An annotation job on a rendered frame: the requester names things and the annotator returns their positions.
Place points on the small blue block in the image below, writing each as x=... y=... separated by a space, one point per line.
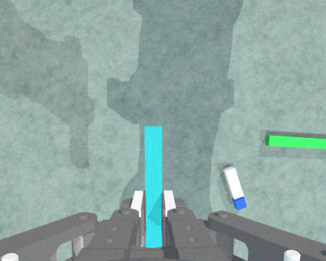
x=239 y=203

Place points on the turquoise rod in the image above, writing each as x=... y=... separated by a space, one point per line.
x=153 y=185

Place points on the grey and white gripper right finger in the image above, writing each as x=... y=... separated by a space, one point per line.
x=213 y=239

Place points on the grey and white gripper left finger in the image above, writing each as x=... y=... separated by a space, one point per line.
x=91 y=240

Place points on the green rod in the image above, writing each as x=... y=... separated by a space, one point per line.
x=317 y=143

